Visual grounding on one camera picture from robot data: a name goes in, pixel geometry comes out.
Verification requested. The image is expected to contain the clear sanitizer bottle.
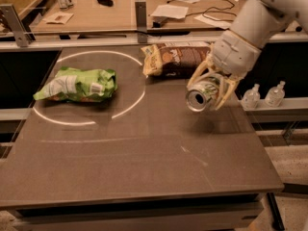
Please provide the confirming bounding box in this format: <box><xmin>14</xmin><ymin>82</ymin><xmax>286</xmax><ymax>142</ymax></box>
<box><xmin>265</xmin><ymin>81</ymin><xmax>285</xmax><ymax>107</ymax></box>
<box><xmin>241</xmin><ymin>84</ymin><xmax>260</xmax><ymax>109</ymax></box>

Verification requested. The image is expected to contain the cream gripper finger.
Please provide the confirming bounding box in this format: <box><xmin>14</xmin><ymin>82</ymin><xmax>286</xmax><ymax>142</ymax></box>
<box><xmin>215</xmin><ymin>75</ymin><xmax>241</xmax><ymax>111</ymax></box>
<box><xmin>187</xmin><ymin>55</ymin><xmax>220</xmax><ymax>88</ymax></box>

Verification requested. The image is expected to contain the clear sanitizer bottle right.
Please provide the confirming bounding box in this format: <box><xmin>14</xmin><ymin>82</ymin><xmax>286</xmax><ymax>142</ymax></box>
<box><xmin>265</xmin><ymin>81</ymin><xmax>285</xmax><ymax>107</ymax></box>

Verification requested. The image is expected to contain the clear sanitizer bottle left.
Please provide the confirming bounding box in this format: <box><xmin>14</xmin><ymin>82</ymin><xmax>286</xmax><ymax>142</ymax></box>
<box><xmin>241</xmin><ymin>84</ymin><xmax>260</xmax><ymax>109</ymax></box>

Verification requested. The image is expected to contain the green white 7up can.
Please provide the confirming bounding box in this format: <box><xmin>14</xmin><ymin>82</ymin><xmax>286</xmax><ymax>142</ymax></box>
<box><xmin>186</xmin><ymin>76</ymin><xmax>224</xmax><ymax>112</ymax></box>

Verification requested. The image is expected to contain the black mouse on desk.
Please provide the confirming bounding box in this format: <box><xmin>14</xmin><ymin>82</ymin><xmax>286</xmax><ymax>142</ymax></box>
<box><xmin>97</xmin><ymin>0</ymin><xmax>114</xmax><ymax>7</ymax></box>

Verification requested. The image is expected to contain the white paper sheet right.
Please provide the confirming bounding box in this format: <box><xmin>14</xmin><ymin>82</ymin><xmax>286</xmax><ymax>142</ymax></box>
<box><xmin>195</xmin><ymin>14</ymin><xmax>231</xmax><ymax>30</ymax></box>

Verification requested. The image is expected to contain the middle metal bracket post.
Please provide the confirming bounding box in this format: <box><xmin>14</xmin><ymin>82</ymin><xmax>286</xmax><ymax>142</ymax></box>
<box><xmin>135</xmin><ymin>0</ymin><xmax>147</xmax><ymax>43</ymax></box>

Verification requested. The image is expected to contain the small paper card left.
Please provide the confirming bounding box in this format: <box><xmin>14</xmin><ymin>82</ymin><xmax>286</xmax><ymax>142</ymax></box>
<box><xmin>44</xmin><ymin>12</ymin><xmax>73</xmax><ymax>24</ymax></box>

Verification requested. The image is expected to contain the wooden back desk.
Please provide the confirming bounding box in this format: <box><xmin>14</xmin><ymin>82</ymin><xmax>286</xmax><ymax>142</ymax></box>
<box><xmin>32</xmin><ymin>0</ymin><xmax>244</xmax><ymax>35</ymax></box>

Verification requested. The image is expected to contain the green chip bag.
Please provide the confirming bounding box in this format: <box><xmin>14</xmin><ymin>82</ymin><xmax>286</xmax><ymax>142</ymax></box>
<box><xmin>34</xmin><ymin>66</ymin><xmax>117</xmax><ymax>102</ymax></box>

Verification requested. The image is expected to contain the metal bracket post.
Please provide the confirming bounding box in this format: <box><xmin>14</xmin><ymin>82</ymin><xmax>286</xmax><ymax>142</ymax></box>
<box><xmin>135</xmin><ymin>0</ymin><xmax>147</xmax><ymax>43</ymax></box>
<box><xmin>0</xmin><ymin>4</ymin><xmax>32</xmax><ymax>47</ymax></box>

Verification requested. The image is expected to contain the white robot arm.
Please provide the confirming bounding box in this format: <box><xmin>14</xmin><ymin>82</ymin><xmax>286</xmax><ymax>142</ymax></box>
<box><xmin>186</xmin><ymin>0</ymin><xmax>308</xmax><ymax>112</ymax></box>

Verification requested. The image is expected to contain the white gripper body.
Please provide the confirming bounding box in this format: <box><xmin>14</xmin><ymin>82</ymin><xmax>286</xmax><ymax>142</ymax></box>
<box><xmin>212</xmin><ymin>30</ymin><xmax>261</xmax><ymax>78</ymax></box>

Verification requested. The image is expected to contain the white paper sheet centre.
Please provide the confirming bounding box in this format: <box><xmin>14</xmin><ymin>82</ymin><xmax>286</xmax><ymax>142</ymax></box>
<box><xmin>151</xmin><ymin>4</ymin><xmax>189</xmax><ymax>19</ymax></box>

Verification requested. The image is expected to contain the brown yellow snack bag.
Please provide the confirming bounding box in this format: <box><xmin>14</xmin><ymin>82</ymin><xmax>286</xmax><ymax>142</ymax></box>
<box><xmin>141</xmin><ymin>41</ymin><xmax>211</xmax><ymax>77</ymax></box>

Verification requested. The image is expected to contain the black cable on desk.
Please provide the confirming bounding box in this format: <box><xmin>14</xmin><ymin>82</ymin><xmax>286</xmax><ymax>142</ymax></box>
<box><xmin>167</xmin><ymin>0</ymin><xmax>239</xmax><ymax>23</ymax></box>

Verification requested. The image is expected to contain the left metal bracket post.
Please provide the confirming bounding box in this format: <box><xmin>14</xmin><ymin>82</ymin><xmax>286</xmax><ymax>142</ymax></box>
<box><xmin>0</xmin><ymin>4</ymin><xmax>32</xmax><ymax>47</ymax></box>

